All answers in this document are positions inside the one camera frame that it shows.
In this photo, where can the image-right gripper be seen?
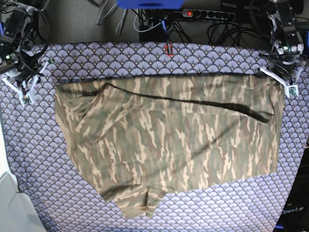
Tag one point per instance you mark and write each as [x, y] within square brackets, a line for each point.
[285, 65]

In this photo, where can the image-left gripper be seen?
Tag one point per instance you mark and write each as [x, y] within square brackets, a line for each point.
[23, 68]

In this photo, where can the camouflage T-shirt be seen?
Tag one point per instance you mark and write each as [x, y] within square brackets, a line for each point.
[136, 140]

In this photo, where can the image-right robot arm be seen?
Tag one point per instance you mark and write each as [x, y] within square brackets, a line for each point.
[282, 24]

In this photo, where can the image-left robot arm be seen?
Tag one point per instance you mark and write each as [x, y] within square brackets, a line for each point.
[22, 46]

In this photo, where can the white plastic bin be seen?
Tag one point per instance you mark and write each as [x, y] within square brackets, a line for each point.
[17, 213]

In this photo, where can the black OpenArm box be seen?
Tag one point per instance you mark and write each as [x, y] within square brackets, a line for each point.
[295, 215]

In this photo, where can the black power strip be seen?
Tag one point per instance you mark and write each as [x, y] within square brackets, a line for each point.
[207, 14]

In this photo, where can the red black table clamp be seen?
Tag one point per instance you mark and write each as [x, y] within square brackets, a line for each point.
[169, 49]

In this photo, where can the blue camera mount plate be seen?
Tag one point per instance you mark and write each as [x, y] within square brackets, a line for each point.
[150, 4]

